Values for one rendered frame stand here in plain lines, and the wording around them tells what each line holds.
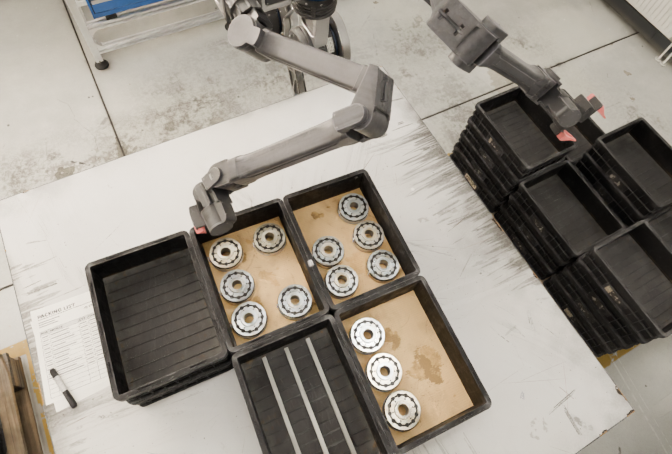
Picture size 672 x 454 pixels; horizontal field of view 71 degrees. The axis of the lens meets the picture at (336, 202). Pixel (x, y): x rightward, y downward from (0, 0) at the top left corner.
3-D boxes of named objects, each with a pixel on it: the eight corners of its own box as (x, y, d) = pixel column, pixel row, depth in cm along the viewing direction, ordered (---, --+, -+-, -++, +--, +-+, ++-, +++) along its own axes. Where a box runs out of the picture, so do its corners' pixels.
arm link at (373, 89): (413, 82, 95) (393, 65, 87) (383, 144, 97) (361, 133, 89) (263, 28, 118) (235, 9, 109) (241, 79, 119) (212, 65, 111)
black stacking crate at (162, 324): (99, 278, 145) (84, 265, 135) (194, 244, 153) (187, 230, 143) (129, 406, 130) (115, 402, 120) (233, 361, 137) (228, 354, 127)
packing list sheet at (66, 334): (23, 315, 149) (23, 314, 148) (98, 283, 155) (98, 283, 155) (49, 416, 137) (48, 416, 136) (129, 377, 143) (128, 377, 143)
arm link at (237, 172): (385, 111, 98) (361, 95, 89) (390, 136, 97) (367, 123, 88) (231, 173, 118) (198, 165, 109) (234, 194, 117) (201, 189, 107)
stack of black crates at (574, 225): (490, 215, 243) (518, 182, 213) (535, 193, 252) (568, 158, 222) (539, 282, 228) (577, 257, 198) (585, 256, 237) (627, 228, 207)
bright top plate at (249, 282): (215, 278, 144) (215, 277, 143) (246, 264, 146) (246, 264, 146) (227, 307, 140) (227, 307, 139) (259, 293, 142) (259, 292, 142)
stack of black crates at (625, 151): (549, 186, 255) (596, 138, 215) (589, 166, 263) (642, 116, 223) (599, 248, 240) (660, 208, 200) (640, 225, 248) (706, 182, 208)
